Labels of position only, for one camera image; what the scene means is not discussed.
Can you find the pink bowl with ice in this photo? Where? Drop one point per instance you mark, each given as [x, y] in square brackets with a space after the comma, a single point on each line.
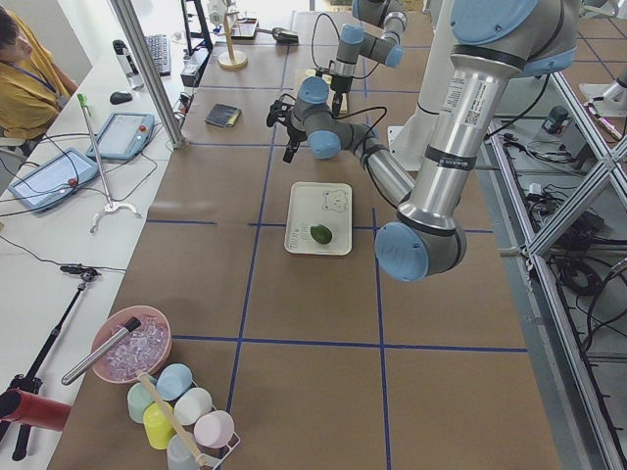
[145, 349]

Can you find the black tripod stick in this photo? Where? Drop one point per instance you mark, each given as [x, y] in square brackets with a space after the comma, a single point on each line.
[29, 382]

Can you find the clear grey plastic cup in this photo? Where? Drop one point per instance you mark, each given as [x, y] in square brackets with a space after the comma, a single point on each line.
[179, 456]

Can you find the yellow plastic cup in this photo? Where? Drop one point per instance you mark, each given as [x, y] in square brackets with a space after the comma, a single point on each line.
[157, 428]

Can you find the black keyboard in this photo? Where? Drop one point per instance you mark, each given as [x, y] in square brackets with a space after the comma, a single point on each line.
[159, 48]

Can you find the white plastic cup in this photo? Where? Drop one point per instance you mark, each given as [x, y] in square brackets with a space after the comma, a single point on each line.
[192, 405]

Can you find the mint green plastic cup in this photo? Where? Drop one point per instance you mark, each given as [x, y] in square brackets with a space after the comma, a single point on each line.
[138, 399]

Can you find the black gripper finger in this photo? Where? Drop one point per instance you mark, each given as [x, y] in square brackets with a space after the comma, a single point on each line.
[292, 147]

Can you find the near teach pendant tablet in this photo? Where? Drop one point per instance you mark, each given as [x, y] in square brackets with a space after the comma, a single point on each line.
[48, 185]

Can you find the person in yellow shirt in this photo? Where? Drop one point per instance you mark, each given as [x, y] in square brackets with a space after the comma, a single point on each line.
[34, 90]

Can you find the wire cup rack wooden handle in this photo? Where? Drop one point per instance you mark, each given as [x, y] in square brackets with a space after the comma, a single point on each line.
[206, 458]

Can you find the aluminium frame rail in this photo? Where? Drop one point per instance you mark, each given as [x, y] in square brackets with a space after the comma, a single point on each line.
[558, 185]

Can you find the cream tray with bear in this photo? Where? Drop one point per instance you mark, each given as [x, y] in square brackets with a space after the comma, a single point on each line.
[319, 204]

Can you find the black computer mouse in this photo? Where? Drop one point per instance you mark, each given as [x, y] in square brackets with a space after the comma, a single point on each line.
[120, 97]

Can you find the red cylinder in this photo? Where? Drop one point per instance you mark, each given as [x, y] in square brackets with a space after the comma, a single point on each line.
[34, 410]

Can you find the aluminium frame post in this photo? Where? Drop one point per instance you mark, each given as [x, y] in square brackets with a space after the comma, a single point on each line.
[133, 32]

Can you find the far teach pendant tablet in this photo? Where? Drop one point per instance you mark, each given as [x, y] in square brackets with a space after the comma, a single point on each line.
[124, 135]

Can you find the green avocado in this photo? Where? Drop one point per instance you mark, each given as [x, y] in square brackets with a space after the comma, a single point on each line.
[321, 234]

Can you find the teach pendant tablet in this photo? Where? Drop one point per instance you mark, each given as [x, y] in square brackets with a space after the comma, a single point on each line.
[124, 135]
[48, 185]

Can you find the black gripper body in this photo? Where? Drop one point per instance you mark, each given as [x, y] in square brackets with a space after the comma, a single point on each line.
[294, 133]
[338, 86]

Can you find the wooden stand with round base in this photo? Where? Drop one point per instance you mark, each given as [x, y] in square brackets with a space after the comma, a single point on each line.
[231, 59]

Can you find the dark tray far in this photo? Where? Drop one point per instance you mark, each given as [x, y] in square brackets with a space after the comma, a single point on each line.
[245, 29]

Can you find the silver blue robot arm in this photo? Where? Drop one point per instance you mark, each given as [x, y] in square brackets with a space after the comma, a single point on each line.
[355, 42]
[493, 43]

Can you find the grabber stick with claw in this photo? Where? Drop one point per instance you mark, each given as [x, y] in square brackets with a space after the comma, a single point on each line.
[111, 205]

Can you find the pink plastic cup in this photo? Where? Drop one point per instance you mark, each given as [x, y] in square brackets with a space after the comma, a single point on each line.
[214, 429]

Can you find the black scoop far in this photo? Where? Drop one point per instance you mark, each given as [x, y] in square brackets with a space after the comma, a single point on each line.
[281, 35]

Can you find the blue plastic cup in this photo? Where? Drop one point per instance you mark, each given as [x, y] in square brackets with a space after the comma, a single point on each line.
[175, 380]

